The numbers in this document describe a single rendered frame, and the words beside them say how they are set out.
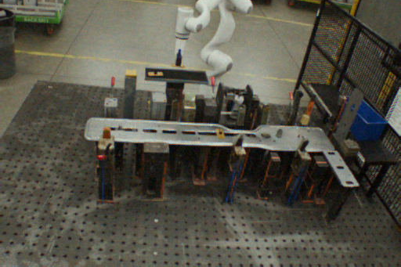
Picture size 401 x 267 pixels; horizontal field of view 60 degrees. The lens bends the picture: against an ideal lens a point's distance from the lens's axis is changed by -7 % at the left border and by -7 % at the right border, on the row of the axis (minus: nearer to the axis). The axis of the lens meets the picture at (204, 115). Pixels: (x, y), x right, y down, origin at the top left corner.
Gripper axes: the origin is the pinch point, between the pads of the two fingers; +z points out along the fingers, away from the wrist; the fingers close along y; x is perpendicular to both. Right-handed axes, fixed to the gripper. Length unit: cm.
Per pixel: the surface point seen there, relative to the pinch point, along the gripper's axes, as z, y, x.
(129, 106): 29.2, 9.3, -25.1
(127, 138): 24, 47, -18
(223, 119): 27.9, 9.9, 30.9
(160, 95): 13.3, 19.0, -6.2
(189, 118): 23.3, 21.7, 10.9
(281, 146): 25, 33, 63
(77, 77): 124, -180, -126
